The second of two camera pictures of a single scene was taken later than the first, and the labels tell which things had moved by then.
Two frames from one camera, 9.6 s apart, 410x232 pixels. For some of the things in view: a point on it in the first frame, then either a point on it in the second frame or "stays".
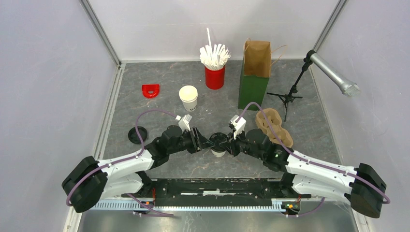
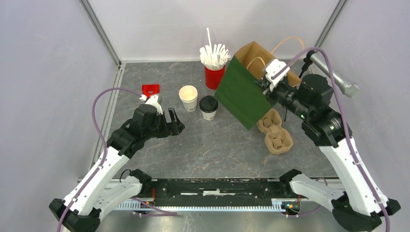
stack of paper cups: x=188 y=94 stays
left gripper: x=198 y=142 → x=173 y=127
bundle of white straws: x=214 y=57 stays
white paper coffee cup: x=218 y=154 → x=209 y=116
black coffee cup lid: x=217 y=138 → x=209 y=104
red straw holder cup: x=214 y=79 stays
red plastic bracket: x=151 y=91 stays
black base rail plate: x=222 y=192 stays
